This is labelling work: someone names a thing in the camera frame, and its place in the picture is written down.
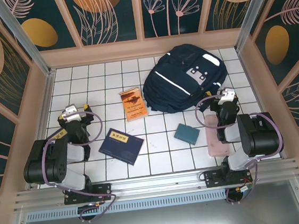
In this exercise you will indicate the teal small case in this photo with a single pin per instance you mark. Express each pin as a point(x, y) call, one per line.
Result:
point(186, 134)

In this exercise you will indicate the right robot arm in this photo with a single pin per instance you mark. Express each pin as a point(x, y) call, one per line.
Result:
point(259, 138)

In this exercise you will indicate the navy notebook with yellow label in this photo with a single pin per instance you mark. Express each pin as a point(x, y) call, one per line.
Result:
point(121, 147)

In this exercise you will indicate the aluminium side frame rail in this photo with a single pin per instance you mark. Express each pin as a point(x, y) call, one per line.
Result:
point(42, 126)
point(252, 85)

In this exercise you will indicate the navy blue backpack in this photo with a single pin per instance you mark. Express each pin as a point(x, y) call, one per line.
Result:
point(173, 88)

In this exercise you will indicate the aluminium mounting rail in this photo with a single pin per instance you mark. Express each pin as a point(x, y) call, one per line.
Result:
point(157, 182)

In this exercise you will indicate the aluminium corner post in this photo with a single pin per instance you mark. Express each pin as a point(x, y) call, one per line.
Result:
point(17, 33)
point(253, 7)

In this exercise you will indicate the orange paperback book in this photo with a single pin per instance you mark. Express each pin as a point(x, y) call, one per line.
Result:
point(134, 105)

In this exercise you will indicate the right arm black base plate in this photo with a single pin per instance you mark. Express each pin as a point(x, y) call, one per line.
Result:
point(212, 179)

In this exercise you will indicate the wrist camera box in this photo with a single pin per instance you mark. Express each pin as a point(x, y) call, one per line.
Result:
point(70, 113)
point(226, 96)

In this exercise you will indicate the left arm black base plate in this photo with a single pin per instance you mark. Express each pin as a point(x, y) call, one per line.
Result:
point(104, 189)

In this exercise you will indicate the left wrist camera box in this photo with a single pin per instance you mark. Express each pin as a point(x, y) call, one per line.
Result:
point(70, 113)

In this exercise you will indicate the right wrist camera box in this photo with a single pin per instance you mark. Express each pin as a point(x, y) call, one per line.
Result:
point(226, 96)

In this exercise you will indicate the pink pencil case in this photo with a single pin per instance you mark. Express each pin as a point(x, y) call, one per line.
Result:
point(214, 148)

